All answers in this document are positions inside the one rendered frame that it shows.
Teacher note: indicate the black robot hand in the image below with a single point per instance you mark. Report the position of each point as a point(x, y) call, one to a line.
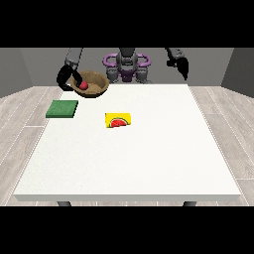
point(182, 66)
point(63, 79)

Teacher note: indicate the brown wooden bowl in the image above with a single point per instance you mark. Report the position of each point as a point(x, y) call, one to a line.
point(93, 84)

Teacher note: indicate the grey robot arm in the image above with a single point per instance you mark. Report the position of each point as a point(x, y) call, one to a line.
point(174, 53)
point(73, 55)

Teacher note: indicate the small red ball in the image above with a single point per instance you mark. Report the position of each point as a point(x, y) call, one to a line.
point(83, 85)

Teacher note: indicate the green square pad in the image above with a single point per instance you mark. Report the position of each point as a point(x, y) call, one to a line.
point(62, 108)

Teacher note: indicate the yellow cup with melon print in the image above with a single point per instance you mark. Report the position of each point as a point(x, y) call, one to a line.
point(118, 120)

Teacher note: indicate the grey robot trunk purple rings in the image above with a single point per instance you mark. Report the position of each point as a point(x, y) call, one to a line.
point(126, 66)

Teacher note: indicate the dark table leg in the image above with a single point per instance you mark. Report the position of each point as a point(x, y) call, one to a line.
point(190, 203)
point(64, 203)

